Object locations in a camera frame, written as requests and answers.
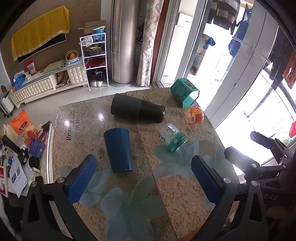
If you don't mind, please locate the orange hanging garment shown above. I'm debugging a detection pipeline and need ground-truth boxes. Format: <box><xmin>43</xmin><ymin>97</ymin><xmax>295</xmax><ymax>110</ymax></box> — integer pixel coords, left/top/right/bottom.
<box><xmin>282</xmin><ymin>52</ymin><xmax>296</xmax><ymax>90</ymax></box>

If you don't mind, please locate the black round case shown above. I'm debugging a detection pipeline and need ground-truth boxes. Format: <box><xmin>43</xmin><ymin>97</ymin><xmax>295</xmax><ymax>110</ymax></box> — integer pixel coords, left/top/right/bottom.
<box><xmin>29</xmin><ymin>155</ymin><xmax>41</xmax><ymax>170</ymax></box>

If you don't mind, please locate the cardboard box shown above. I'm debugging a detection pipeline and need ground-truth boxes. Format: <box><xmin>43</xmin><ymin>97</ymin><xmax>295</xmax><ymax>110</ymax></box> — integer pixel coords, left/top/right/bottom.
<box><xmin>78</xmin><ymin>20</ymin><xmax>106</xmax><ymax>43</ymax></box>

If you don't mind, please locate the red snack bag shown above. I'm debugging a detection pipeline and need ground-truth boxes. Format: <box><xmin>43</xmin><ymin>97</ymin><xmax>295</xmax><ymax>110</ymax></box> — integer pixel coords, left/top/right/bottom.
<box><xmin>26</xmin><ymin>60</ymin><xmax>37</xmax><ymax>75</ymax></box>

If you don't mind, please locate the white television cabinet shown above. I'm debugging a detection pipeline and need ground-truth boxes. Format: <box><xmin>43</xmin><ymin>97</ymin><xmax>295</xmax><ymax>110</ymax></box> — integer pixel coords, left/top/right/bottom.
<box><xmin>9</xmin><ymin>58</ymin><xmax>89</xmax><ymax>109</ymax></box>

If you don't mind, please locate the silver tower air conditioner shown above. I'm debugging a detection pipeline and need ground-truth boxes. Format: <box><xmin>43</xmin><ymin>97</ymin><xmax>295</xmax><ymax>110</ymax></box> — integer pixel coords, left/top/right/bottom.
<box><xmin>110</xmin><ymin>0</ymin><xmax>139</xmax><ymax>88</ymax></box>

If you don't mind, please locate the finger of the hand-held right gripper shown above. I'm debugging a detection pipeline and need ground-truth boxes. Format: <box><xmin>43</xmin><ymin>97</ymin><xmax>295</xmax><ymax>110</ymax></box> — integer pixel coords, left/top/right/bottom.
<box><xmin>224</xmin><ymin>146</ymin><xmax>287</xmax><ymax>181</ymax></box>
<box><xmin>250</xmin><ymin>131</ymin><xmax>294</xmax><ymax>163</ymax></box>

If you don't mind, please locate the small blue hanging cloth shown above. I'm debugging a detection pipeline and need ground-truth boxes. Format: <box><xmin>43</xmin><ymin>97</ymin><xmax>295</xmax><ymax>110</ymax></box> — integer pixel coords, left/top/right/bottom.
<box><xmin>203</xmin><ymin>37</ymin><xmax>216</xmax><ymax>50</ymax></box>

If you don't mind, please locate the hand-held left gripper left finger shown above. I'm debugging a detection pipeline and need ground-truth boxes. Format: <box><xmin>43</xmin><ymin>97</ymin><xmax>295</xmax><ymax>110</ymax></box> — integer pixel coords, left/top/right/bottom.
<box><xmin>21</xmin><ymin>154</ymin><xmax>99</xmax><ymax>241</ymax></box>

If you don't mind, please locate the black ribbed cup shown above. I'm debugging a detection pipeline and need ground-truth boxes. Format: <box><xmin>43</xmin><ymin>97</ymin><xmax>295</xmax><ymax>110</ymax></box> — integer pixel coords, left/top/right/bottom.
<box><xmin>110</xmin><ymin>93</ymin><xmax>166</xmax><ymax>124</ymax></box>

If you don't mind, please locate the blue storage basket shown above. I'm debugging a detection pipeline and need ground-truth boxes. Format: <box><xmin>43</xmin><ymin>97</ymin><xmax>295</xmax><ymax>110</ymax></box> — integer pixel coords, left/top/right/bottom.
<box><xmin>12</xmin><ymin>72</ymin><xmax>26</xmax><ymax>90</ymax></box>

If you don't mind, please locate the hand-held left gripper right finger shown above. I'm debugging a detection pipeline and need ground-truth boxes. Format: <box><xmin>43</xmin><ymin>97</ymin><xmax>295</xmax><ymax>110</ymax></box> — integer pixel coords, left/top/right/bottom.
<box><xmin>191</xmin><ymin>155</ymin><xmax>270</xmax><ymax>241</ymax></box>

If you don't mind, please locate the white side table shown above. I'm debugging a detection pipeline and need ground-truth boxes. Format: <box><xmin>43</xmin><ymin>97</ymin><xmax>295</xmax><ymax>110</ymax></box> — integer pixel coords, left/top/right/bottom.
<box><xmin>0</xmin><ymin>121</ymin><xmax>55</xmax><ymax>232</ymax></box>

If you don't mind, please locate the yellow cloth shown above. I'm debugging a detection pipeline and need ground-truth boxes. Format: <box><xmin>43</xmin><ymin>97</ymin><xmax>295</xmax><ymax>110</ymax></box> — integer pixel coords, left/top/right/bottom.
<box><xmin>11</xmin><ymin>6</ymin><xmax>70</xmax><ymax>62</ymax></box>

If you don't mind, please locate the black television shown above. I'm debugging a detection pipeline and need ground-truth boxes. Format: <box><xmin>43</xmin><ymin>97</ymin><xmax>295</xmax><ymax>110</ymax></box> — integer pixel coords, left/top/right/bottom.
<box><xmin>18</xmin><ymin>33</ymin><xmax>69</xmax><ymax>64</ymax></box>

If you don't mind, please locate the black hanging garment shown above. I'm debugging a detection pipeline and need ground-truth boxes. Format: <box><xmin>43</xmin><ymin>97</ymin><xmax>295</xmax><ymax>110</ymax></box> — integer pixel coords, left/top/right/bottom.
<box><xmin>268</xmin><ymin>25</ymin><xmax>295</xmax><ymax>90</ymax></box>

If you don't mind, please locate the white paper sheet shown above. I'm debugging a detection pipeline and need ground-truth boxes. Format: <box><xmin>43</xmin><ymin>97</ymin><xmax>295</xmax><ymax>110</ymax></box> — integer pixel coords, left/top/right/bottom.
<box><xmin>9</xmin><ymin>158</ymin><xmax>28</xmax><ymax>197</ymax></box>

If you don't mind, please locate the orange snack packet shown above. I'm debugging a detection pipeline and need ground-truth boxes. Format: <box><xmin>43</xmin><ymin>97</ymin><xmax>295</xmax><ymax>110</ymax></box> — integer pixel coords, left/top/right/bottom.
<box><xmin>184</xmin><ymin>106</ymin><xmax>204</xmax><ymax>125</ymax></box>

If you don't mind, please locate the red sign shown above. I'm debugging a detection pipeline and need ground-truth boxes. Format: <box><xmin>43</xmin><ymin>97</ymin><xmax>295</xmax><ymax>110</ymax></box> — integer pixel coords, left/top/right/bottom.
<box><xmin>0</xmin><ymin>165</ymin><xmax>9</xmax><ymax>197</ymax></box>

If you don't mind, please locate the white suitcase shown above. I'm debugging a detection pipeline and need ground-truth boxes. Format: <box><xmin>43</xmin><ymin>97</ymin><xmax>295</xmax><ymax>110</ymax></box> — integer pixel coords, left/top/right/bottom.
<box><xmin>0</xmin><ymin>89</ymin><xmax>15</xmax><ymax>118</ymax></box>

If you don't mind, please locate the blue fruit basket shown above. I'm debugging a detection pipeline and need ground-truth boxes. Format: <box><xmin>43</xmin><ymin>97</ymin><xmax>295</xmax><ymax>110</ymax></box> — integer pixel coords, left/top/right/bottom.
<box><xmin>65</xmin><ymin>49</ymin><xmax>79</xmax><ymax>64</ymax></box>

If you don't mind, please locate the white metal rack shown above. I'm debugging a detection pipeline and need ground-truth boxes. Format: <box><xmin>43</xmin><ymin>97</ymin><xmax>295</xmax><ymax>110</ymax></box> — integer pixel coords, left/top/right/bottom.
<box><xmin>79</xmin><ymin>32</ymin><xmax>110</xmax><ymax>91</ymax></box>

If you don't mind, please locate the teal hexagonal container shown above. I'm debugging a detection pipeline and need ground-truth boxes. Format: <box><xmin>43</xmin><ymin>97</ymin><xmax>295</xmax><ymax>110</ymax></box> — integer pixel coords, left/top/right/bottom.
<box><xmin>170</xmin><ymin>78</ymin><xmax>200</xmax><ymax>108</ymax></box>

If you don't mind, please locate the green clear snack packet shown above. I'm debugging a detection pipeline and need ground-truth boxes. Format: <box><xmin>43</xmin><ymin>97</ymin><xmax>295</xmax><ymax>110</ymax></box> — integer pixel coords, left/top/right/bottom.
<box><xmin>158</xmin><ymin>123</ymin><xmax>187</xmax><ymax>152</ymax></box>

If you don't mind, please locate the white sliding door frame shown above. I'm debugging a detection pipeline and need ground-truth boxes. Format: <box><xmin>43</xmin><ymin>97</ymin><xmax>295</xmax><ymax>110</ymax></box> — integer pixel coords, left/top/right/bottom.
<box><xmin>152</xmin><ymin>0</ymin><xmax>210</xmax><ymax>88</ymax></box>

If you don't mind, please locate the patterned beige curtain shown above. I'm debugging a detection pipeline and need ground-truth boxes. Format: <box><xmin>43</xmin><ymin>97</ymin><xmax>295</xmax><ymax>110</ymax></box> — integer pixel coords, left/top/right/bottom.
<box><xmin>136</xmin><ymin>0</ymin><xmax>165</xmax><ymax>88</ymax></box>

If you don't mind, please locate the black long device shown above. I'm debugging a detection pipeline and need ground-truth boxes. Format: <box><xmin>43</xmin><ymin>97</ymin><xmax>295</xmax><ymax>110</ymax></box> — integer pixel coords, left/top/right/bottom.
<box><xmin>2</xmin><ymin>135</ymin><xmax>29</xmax><ymax>166</ymax></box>

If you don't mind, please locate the light green cloth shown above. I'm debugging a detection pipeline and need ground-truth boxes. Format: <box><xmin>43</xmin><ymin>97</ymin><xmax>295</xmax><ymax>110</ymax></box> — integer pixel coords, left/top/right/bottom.
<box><xmin>43</xmin><ymin>60</ymin><xmax>70</xmax><ymax>73</ymax></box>

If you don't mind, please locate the orange bag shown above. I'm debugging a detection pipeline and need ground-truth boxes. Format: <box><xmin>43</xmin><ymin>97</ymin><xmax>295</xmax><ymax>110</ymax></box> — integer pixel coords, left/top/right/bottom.
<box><xmin>9</xmin><ymin>110</ymin><xmax>35</xmax><ymax>142</ymax></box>

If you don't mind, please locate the blue booklet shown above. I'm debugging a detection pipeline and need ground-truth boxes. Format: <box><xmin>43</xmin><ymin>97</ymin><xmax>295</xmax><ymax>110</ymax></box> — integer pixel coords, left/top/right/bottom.
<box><xmin>28</xmin><ymin>138</ymin><xmax>46</xmax><ymax>159</ymax></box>

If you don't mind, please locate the blue cup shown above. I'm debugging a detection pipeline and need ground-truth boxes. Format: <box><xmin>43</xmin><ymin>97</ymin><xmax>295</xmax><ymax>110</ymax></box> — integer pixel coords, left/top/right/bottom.
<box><xmin>103</xmin><ymin>127</ymin><xmax>134</xmax><ymax>174</ymax></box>

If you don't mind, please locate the blue hanging garment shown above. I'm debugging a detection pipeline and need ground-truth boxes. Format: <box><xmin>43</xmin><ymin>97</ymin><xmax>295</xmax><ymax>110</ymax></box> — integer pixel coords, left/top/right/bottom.
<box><xmin>228</xmin><ymin>4</ymin><xmax>254</xmax><ymax>57</ymax></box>

